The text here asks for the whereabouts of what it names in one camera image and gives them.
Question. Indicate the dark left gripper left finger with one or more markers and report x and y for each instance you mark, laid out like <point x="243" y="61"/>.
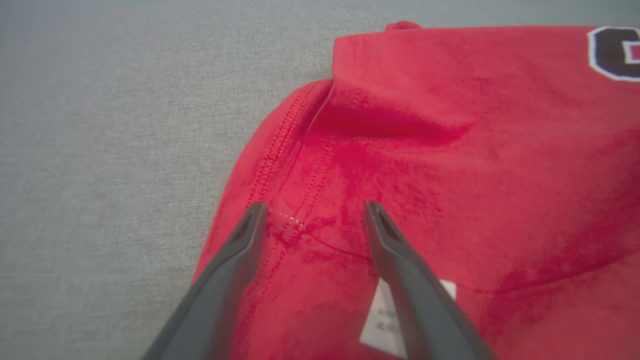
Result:
<point x="215" y="300"/>

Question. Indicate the red and white basketball jersey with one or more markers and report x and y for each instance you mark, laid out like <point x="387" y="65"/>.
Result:
<point x="500" y="175"/>

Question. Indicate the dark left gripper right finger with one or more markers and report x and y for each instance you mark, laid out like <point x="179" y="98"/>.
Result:
<point x="425" y="310"/>

